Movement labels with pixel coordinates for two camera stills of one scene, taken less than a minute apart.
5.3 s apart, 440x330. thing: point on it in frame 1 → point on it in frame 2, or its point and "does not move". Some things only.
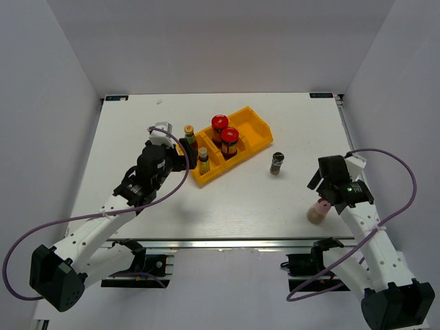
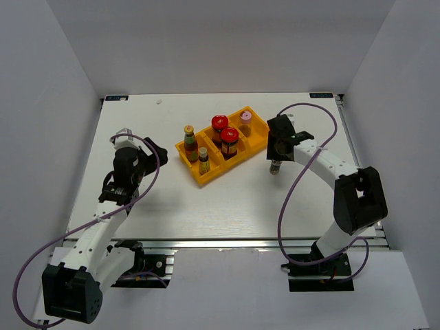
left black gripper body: x=173 y=162 → x=144 y=168
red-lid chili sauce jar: x=229 y=137 does not move
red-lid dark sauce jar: x=219 y=122 does not move
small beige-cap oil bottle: x=203 y=161 does not move
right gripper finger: x=315 y=180 → x=273 y=152
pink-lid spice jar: x=316 y=214 → x=245 y=126
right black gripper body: x=321 y=190 → x=269 y=133
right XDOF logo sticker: x=321 y=95 does not move
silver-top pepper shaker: x=278 y=158 does not move
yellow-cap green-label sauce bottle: x=189 y=135 does not move
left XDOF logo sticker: x=117 y=97 does not move
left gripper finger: x=192 y=152 → x=152 y=159
